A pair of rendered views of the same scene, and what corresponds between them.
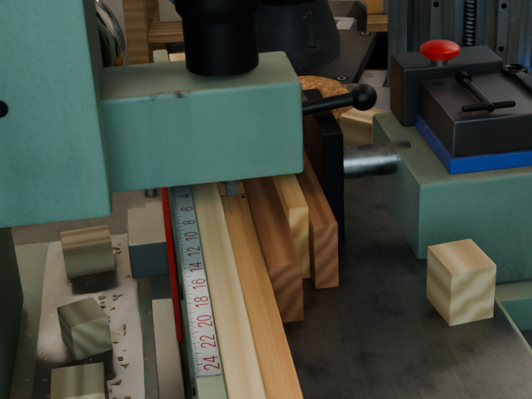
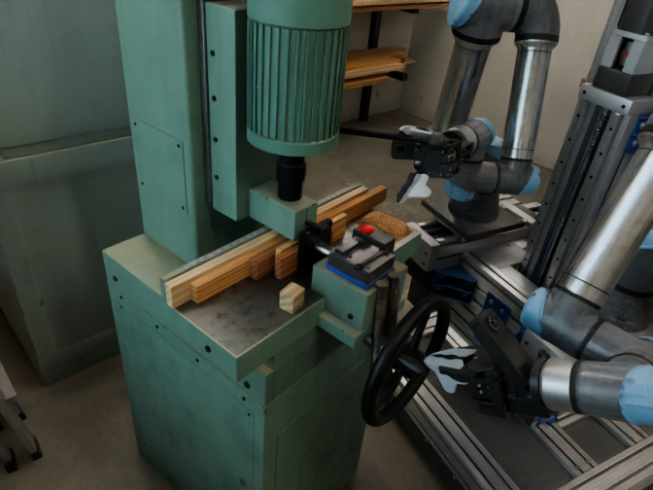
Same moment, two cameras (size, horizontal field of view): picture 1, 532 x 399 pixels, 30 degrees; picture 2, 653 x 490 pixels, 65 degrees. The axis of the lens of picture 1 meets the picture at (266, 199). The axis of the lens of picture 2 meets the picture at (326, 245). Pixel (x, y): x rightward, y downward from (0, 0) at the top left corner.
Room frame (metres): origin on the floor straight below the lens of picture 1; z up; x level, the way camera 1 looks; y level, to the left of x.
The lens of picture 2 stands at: (0.04, -0.69, 1.54)
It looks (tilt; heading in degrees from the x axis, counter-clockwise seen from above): 33 degrees down; 44
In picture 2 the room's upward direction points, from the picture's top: 6 degrees clockwise
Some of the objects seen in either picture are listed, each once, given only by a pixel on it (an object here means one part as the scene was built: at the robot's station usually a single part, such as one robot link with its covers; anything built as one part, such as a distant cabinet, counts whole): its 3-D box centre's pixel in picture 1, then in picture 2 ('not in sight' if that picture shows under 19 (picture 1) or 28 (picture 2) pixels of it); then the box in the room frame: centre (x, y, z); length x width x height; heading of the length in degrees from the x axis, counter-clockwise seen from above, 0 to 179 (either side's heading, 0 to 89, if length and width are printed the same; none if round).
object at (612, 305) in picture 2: not in sight; (622, 294); (1.21, -0.52, 0.87); 0.15 x 0.15 x 0.10
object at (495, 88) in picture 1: (482, 100); (365, 253); (0.70, -0.17, 0.99); 0.13 x 0.11 x 0.06; 7
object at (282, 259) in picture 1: (261, 213); (292, 248); (0.66, 0.00, 0.92); 0.23 x 0.02 x 0.04; 7
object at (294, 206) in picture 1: (275, 176); (313, 241); (0.71, -0.01, 0.93); 0.22 x 0.01 x 0.06; 7
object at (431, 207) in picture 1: (476, 189); (359, 283); (0.69, -0.17, 0.92); 0.15 x 0.13 x 0.09; 7
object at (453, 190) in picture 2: not in sight; (469, 176); (1.11, -0.12, 1.02); 0.11 x 0.08 x 0.11; 138
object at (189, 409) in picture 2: not in sight; (248, 389); (0.64, 0.14, 0.36); 0.58 x 0.45 x 0.71; 97
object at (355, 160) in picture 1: (361, 161); (326, 250); (0.68, -0.07, 0.95); 0.09 x 0.07 x 0.09; 7
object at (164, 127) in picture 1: (199, 128); (282, 211); (0.66, 0.05, 0.99); 0.14 x 0.07 x 0.09; 97
